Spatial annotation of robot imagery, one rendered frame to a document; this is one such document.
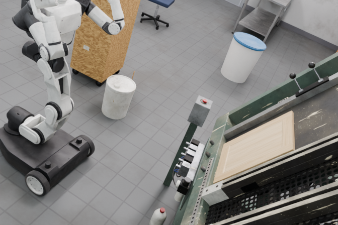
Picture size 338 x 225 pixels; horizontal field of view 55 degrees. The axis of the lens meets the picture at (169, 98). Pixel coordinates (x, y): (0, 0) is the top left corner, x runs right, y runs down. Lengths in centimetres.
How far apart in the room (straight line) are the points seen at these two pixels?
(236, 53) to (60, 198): 314
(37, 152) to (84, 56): 137
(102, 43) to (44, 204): 171
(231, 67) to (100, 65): 207
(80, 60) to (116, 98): 76
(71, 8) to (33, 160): 120
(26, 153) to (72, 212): 57
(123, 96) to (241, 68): 217
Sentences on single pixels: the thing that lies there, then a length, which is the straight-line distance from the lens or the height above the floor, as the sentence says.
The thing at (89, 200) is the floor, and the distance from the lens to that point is 270.
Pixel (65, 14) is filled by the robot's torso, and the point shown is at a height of 134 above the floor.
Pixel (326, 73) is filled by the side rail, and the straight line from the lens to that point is 225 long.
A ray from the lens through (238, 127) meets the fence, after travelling 217.
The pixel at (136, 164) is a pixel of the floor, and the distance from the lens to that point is 302.
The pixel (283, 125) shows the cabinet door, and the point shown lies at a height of 127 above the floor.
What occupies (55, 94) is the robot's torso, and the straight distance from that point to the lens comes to 235.
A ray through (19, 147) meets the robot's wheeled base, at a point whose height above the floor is 17.
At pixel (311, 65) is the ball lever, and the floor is 155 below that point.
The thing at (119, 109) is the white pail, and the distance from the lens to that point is 332.
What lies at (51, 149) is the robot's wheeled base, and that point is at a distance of 276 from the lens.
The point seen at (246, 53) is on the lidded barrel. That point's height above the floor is 49.
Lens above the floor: 217
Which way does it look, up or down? 33 degrees down
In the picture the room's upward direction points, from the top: 21 degrees clockwise
